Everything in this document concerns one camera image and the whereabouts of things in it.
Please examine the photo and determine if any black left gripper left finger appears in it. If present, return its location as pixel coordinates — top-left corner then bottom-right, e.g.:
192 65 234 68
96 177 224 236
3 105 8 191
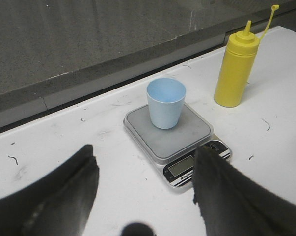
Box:
0 145 99 236

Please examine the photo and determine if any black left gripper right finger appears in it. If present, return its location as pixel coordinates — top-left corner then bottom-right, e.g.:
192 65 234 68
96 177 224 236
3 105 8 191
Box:
192 147 296 236

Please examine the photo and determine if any light blue plastic cup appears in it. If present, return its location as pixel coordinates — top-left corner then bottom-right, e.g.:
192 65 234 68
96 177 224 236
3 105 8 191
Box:
146 78 187 129

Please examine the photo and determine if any yellow squeeze bottle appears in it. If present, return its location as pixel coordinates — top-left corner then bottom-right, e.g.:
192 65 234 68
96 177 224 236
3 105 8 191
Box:
214 5 280 108

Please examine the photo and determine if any silver electronic kitchen scale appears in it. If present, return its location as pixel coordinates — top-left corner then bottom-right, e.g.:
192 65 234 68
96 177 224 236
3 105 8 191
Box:
124 104 232 193

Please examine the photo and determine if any grey stone counter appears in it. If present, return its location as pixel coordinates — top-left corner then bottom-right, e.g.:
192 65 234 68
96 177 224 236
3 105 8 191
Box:
0 0 296 128

